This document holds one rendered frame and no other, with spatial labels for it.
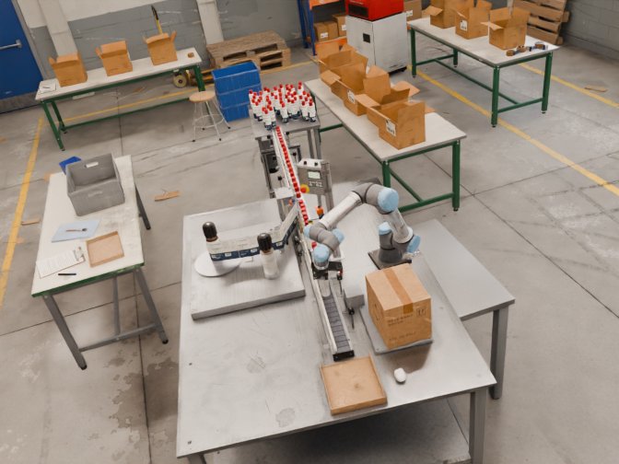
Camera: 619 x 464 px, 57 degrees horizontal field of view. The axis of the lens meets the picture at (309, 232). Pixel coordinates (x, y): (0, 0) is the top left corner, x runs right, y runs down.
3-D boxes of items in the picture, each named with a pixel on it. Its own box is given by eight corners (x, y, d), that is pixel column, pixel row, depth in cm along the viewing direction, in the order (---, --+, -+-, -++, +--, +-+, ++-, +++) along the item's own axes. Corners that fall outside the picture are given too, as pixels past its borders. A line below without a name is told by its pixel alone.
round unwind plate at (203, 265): (194, 253, 378) (194, 251, 378) (240, 244, 380) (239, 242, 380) (194, 281, 353) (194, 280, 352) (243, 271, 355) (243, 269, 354)
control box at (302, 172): (307, 185, 350) (303, 157, 340) (332, 188, 343) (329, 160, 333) (300, 193, 343) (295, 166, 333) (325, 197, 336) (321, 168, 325)
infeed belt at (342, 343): (290, 200, 426) (289, 195, 424) (301, 198, 427) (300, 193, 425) (335, 359, 290) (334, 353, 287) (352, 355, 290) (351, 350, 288)
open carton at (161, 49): (152, 68, 782) (144, 40, 761) (147, 59, 821) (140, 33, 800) (185, 60, 792) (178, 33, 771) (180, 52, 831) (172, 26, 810)
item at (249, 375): (184, 218, 431) (183, 216, 430) (377, 179, 441) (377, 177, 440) (177, 459, 257) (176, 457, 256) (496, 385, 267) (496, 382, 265)
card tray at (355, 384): (320, 367, 288) (319, 362, 286) (369, 355, 290) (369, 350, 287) (332, 414, 263) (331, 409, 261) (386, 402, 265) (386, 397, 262)
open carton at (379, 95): (352, 120, 546) (348, 83, 526) (402, 106, 557) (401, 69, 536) (371, 137, 510) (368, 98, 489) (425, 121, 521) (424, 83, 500)
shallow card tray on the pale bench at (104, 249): (87, 244, 422) (85, 240, 420) (119, 233, 428) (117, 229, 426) (90, 268, 395) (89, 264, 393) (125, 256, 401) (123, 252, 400)
